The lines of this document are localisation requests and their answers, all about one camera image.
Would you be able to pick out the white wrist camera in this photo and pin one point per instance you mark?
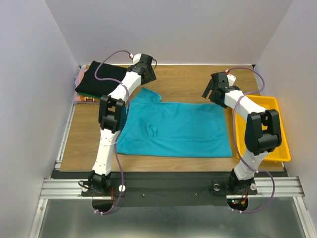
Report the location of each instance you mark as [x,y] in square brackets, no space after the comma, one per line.
[231,79]
[136,58]

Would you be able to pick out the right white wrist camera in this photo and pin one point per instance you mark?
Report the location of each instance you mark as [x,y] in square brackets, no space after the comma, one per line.
[231,79]

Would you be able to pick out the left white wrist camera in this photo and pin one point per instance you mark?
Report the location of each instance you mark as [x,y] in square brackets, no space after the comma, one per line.
[136,58]

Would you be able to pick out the aluminium extrusion rail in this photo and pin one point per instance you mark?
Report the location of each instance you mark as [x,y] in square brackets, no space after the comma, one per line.
[69,188]

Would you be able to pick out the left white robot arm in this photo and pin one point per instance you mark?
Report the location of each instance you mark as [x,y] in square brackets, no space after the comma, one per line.
[113,113]

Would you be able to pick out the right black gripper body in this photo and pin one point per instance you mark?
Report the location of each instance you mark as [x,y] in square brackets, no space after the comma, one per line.
[214,89]

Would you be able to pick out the teal t shirt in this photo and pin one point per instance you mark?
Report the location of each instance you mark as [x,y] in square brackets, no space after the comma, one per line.
[171,129]

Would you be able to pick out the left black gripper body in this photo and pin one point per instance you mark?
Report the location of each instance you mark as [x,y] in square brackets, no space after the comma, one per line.
[151,77]

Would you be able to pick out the lilac folded t shirt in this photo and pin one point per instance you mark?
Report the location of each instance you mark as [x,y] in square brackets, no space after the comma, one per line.
[80,77]

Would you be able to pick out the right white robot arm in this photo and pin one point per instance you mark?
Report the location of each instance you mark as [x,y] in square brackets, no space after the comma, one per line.
[262,133]

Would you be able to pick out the left side aluminium rail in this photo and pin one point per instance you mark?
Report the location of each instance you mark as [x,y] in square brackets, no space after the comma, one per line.
[63,143]

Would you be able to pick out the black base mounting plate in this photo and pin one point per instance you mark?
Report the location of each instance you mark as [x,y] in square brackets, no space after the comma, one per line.
[170,189]

